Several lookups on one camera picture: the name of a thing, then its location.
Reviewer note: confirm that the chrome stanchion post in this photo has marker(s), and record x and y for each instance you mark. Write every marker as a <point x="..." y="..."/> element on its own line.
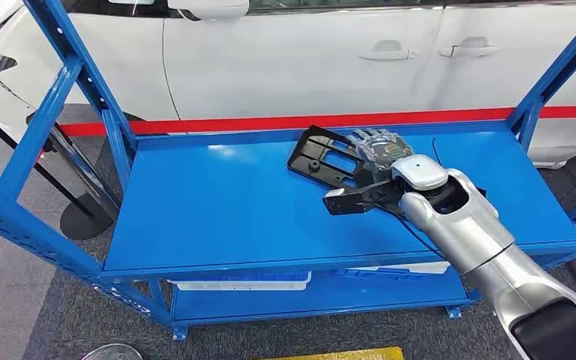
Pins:
<point x="77" y="163"/>
<point x="111" y="354"/>

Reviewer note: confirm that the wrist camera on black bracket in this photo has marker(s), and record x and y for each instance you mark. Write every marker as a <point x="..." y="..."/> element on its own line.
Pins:
<point x="350" y="201"/>

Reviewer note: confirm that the red barrier belt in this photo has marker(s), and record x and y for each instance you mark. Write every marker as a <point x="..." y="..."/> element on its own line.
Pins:
<point x="288" y="120"/>

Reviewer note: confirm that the long black plastic part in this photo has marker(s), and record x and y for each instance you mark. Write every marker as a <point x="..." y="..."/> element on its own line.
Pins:
<point x="318" y="154"/>

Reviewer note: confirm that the white car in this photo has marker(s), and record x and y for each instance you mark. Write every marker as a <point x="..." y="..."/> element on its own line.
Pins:
<point x="278" y="64"/>

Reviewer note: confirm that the yellow floor tape marking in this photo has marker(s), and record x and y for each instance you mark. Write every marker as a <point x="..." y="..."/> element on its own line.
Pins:
<point x="337" y="355"/>

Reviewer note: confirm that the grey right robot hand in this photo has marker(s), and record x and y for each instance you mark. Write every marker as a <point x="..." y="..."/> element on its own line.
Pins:
<point x="382" y="149"/>

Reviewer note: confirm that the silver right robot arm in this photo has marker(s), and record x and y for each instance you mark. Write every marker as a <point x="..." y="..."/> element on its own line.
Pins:
<point x="467" y="228"/>

